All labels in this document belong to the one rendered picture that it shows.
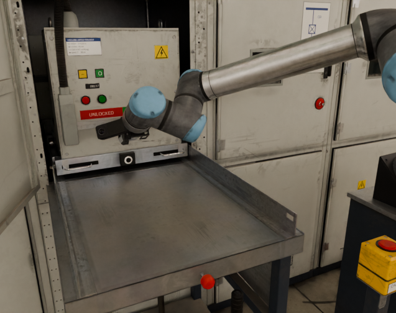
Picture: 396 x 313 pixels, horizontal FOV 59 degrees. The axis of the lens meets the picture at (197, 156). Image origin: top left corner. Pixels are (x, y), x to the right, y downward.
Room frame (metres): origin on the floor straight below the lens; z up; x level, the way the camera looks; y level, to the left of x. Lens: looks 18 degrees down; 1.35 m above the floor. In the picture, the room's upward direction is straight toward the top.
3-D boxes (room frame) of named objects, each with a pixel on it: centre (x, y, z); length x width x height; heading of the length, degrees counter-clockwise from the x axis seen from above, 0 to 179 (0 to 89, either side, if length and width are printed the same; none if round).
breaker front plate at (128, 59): (1.37, 0.29, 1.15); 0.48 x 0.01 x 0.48; 115
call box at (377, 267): (0.70, -0.43, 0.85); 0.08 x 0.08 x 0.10; 25
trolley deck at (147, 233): (1.02, 0.13, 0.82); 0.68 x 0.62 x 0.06; 25
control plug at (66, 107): (1.22, 0.45, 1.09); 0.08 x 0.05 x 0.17; 25
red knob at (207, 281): (0.69, -0.02, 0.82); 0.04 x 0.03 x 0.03; 25
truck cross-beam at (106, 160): (1.38, 0.30, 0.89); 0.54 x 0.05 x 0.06; 115
